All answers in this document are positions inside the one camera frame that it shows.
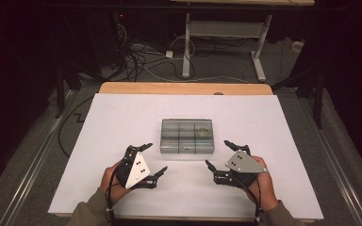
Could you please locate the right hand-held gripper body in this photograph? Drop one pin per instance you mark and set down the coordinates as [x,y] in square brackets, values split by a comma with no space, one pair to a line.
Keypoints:
[243,164]

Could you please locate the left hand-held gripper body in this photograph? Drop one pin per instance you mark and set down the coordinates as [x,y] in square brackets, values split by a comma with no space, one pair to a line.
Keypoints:
[136,169]

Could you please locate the clear plastic compartment box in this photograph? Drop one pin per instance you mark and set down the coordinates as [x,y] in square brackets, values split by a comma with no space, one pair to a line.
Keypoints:
[179,138]

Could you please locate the person's left hand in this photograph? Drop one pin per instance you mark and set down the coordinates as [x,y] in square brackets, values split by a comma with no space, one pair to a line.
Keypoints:
[110,185]

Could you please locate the person's right hand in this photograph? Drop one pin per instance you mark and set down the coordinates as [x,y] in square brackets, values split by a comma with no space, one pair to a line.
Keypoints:
[267,191]

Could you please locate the white table cover sheet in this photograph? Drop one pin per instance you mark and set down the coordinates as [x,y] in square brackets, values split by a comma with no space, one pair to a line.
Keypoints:
[113,125]

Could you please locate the wooden table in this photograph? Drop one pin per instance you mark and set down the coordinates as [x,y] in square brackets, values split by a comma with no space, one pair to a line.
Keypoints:
[185,88]

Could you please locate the white power adapter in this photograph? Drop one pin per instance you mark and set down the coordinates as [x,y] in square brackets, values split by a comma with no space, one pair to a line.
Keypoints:
[169,54]

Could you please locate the black stand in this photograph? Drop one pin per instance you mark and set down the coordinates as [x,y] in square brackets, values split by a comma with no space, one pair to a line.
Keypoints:
[59,94]
[319,100]

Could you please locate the white metal desk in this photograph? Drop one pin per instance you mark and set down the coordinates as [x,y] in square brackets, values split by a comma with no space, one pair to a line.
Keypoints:
[226,29]

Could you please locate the white power strip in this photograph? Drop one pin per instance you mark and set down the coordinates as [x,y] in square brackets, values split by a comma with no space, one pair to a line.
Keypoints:
[297,46]

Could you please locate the metal floor rail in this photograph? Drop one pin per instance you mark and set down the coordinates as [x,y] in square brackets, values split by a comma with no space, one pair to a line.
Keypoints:
[336,169]
[31,169]

